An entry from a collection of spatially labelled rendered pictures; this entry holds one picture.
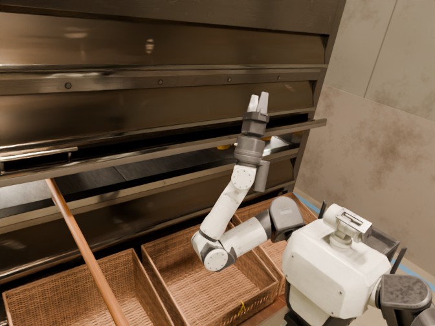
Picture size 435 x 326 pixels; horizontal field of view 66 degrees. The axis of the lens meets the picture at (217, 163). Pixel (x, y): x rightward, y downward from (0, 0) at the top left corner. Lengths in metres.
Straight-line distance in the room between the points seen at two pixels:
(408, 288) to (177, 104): 1.08
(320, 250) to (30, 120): 1.02
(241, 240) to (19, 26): 0.94
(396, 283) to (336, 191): 3.01
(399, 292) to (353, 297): 0.11
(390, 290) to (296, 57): 1.30
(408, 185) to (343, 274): 2.63
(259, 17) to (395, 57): 2.07
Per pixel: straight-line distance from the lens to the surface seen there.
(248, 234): 1.11
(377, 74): 3.63
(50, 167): 1.22
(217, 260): 1.06
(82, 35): 1.28
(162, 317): 1.65
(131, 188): 1.57
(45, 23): 1.26
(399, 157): 3.57
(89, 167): 1.26
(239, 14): 1.61
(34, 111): 1.31
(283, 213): 1.13
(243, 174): 0.98
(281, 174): 2.27
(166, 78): 1.44
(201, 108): 1.59
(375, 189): 3.74
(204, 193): 1.85
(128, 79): 1.37
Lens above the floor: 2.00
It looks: 26 degrees down
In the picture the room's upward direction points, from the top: 9 degrees clockwise
